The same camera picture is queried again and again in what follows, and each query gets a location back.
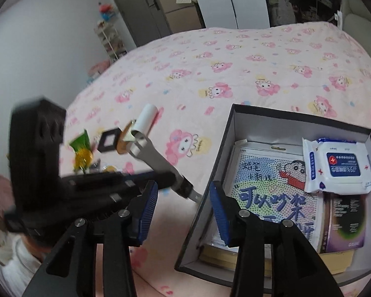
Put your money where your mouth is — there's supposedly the small black square frame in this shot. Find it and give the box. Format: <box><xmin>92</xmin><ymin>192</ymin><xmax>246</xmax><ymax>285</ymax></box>
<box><xmin>97</xmin><ymin>127</ymin><xmax>122</xmax><ymax>153</ymax></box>

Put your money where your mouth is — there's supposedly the white smart watch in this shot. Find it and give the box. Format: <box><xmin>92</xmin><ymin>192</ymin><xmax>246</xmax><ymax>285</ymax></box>
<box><xmin>128</xmin><ymin>131</ymin><xmax>202</xmax><ymax>204</ymax></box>

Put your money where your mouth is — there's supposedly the white paper roll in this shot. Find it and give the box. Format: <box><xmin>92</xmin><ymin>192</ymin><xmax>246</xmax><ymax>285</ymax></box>
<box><xmin>131</xmin><ymin>104</ymin><xmax>158</xmax><ymax>136</ymax></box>

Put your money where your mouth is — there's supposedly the green yellow snack packet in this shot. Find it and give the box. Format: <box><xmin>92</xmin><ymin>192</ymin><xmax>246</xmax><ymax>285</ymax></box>
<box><xmin>70</xmin><ymin>129</ymin><xmax>93</xmax><ymax>174</ymax></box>

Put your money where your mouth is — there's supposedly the purple green book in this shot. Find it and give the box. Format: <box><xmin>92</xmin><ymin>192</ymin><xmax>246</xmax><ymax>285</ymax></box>
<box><xmin>318</xmin><ymin>193</ymin><xmax>367</xmax><ymax>253</ymax></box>

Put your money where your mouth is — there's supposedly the cartoon diamond painting kit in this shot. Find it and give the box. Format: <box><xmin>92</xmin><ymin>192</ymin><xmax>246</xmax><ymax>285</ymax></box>
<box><xmin>222</xmin><ymin>141</ymin><xmax>324</xmax><ymax>249</ymax></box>

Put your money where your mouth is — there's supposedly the brown wooden comb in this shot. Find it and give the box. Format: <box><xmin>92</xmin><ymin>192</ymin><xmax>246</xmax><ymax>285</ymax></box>
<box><xmin>116</xmin><ymin>119</ymin><xmax>136</xmax><ymax>155</ymax></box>

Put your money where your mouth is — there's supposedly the black storage box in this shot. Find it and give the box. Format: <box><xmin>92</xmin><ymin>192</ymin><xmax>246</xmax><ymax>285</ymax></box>
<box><xmin>175</xmin><ymin>104</ymin><xmax>371</xmax><ymax>296</ymax></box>

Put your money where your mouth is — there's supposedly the white wet wipes pack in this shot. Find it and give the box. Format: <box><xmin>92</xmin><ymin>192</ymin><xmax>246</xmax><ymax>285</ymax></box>
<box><xmin>302</xmin><ymin>137</ymin><xmax>371</xmax><ymax>195</ymax></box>

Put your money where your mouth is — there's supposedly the white shelf rack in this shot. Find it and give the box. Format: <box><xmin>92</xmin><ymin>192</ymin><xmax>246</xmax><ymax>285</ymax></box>
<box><xmin>93</xmin><ymin>20</ymin><xmax>127</xmax><ymax>63</ymax></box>

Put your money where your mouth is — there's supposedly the pink cartoon print blanket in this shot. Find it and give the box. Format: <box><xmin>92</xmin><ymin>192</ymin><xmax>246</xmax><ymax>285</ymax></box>
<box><xmin>57</xmin><ymin>21</ymin><xmax>371</xmax><ymax>297</ymax></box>

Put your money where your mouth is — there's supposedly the red blue plush toy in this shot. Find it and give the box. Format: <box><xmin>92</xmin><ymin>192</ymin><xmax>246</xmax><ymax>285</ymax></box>
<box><xmin>98</xmin><ymin>2</ymin><xmax>116</xmax><ymax>22</ymax></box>

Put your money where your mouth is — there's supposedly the grey door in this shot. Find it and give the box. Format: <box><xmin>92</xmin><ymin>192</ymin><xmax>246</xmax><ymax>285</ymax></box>
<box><xmin>114</xmin><ymin>0</ymin><xmax>171</xmax><ymax>47</ymax></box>

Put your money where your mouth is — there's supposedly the grey upholstered headboard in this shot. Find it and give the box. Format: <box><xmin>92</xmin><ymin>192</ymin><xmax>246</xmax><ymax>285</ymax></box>
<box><xmin>340</xmin><ymin>0</ymin><xmax>371</xmax><ymax>54</ymax></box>

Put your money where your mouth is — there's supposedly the white wardrobe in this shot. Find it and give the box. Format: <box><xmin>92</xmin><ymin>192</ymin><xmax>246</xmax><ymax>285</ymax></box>
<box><xmin>197</xmin><ymin>0</ymin><xmax>270</xmax><ymax>29</ymax></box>

